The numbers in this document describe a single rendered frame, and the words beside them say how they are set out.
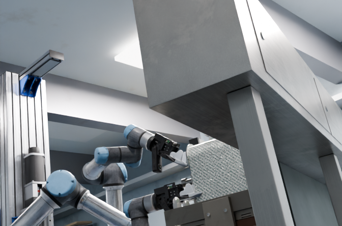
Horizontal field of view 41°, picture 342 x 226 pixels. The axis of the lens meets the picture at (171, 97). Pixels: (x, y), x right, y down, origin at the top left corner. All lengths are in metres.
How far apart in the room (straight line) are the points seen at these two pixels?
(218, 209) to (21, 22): 2.92
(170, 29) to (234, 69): 0.20
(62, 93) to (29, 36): 0.88
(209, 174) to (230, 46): 0.95
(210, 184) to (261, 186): 0.91
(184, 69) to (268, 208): 0.34
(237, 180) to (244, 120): 0.83
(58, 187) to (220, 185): 0.68
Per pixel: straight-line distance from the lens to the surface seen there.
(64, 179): 2.01
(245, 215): 1.58
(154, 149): 2.03
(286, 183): 1.78
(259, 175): 0.96
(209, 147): 1.87
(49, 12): 4.01
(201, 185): 1.86
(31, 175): 2.46
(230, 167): 1.82
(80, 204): 2.14
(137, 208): 1.97
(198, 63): 0.99
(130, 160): 2.13
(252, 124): 0.98
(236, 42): 0.97
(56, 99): 4.86
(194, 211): 1.65
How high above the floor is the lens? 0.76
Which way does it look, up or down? 23 degrees up
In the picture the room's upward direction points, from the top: 10 degrees counter-clockwise
